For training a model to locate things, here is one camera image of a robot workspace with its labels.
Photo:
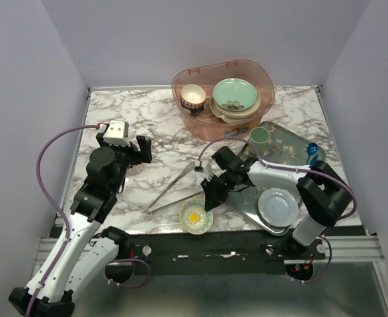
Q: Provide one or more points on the pink transparent plastic bin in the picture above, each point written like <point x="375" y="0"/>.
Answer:
<point x="205" y="125"/>

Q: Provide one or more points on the cream orange-rimmed bowl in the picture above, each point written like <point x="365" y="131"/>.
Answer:
<point x="193" y="94"/>

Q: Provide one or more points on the colourful striped bowl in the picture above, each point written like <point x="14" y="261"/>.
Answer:
<point x="195" y="112"/>

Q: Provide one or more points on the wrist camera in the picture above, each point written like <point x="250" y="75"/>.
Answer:
<point x="205" y="169"/>
<point x="114" y="134"/>

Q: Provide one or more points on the iridescent pink mug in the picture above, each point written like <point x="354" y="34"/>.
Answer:
<point x="134" y="170"/>

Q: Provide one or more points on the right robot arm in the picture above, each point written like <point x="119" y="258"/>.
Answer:
<point x="325" y="195"/>

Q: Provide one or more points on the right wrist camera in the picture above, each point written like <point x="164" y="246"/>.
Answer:
<point x="205" y="169"/>

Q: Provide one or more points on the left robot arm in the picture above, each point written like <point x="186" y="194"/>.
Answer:
<point x="54" y="288"/>

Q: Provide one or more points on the blue metallic spoon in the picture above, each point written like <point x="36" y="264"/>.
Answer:
<point x="311" y="151"/>

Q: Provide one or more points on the floral blossom tray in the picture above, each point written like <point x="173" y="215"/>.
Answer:
<point x="283" y="147"/>

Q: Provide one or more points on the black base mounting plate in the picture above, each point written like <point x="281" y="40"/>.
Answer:
<point x="212" y="253"/>

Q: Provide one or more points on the green plate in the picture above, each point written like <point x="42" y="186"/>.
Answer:
<point x="234" y="94"/>

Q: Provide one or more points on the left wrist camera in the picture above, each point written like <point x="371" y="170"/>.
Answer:
<point x="114" y="134"/>

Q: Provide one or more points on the green plastic cup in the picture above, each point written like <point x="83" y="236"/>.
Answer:
<point x="258" y="139"/>

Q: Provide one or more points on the light blue saucer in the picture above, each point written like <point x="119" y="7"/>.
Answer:
<point x="278" y="207"/>

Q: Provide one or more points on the orange patterned bowl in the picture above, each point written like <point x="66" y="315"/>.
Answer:
<point x="193" y="107"/>

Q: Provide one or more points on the cream divided plate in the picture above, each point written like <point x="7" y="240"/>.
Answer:
<point x="226" y="118"/>

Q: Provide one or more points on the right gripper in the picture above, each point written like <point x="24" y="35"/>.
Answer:
<point x="212" y="197"/>

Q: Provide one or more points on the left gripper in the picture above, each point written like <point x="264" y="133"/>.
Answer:
<point x="145" y="154"/>

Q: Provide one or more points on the yellow blue patterned bowl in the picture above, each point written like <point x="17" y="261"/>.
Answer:
<point x="194" y="218"/>

